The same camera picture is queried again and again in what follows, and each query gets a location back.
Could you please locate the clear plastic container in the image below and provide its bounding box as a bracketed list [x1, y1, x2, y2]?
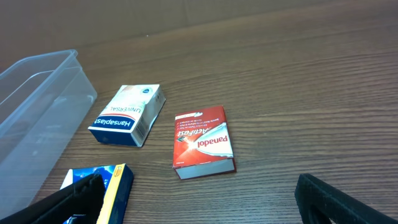
[1, 50, 97, 217]

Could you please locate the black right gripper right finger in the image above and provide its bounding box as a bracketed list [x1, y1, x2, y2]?
[295, 174, 397, 224]

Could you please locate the blue yellow VapoDrops box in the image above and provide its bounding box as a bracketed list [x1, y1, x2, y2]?
[60, 164, 134, 224]

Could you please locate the white blue Hansaplast box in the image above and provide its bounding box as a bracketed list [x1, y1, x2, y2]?
[88, 84, 166, 147]

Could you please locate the red Panadol box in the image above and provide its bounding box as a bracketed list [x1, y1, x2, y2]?
[172, 106, 236, 180]

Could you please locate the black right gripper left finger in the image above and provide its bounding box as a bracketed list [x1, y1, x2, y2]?
[1, 174, 105, 224]

